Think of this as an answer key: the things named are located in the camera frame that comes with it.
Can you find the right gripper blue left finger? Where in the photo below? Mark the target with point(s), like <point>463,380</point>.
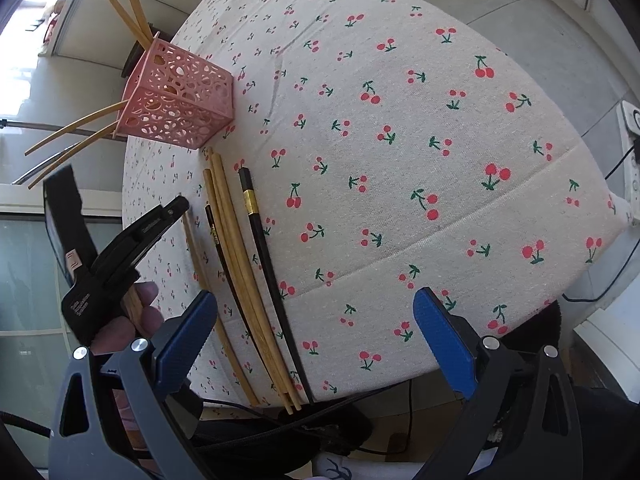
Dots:
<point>178,342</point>

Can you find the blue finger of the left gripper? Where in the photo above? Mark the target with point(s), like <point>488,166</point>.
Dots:
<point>134,242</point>

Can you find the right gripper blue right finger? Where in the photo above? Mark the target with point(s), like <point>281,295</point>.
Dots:
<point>451,339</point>

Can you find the black chopstick gold band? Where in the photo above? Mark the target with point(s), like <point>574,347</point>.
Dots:
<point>253,214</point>

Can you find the person's left hand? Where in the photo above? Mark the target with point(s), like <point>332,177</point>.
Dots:
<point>120,332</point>

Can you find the pink perforated utensil holder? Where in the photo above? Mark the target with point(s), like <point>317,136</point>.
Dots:
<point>175,97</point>

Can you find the cherry print tablecloth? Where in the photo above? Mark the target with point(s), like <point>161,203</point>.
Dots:
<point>391,148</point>

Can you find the white power strip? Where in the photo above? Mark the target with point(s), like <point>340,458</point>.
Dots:
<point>628,117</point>

